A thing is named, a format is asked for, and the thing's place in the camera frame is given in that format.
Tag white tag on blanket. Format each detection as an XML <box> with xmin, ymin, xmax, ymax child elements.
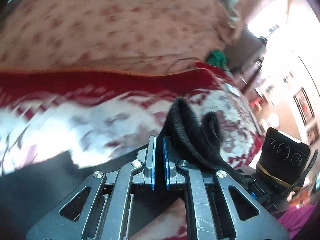
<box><xmin>225</xmin><ymin>83</ymin><xmax>241</xmax><ymax>98</ymax></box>

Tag black pants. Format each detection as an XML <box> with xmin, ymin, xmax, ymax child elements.
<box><xmin>1</xmin><ymin>98</ymin><xmax>248</xmax><ymax>239</ymax></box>

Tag framed wall picture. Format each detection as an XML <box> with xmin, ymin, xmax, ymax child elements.
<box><xmin>293</xmin><ymin>87</ymin><xmax>315</xmax><ymax>126</ymax></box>

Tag beige floral quilt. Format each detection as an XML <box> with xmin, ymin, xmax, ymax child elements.
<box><xmin>1</xmin><ymin>0</ymin><xmax>244</xmax><ymax>74</ymax></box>

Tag red white floral fleece blanket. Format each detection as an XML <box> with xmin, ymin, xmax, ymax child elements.
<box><xmin>0</xmin><ymin>61</ymin><xmax>266</xmax><ymax>240</ymax></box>

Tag black camera box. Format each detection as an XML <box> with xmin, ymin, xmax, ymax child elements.
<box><xmin>255</xmin><ymin>127</ymin><xmax>311</xmax><ymax>192</ymax></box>

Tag green cloth item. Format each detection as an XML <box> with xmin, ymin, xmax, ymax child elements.
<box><xmin>206</xmin><ymin>50</ymin><xmax>228</xmax><ymax>70</ymax></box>

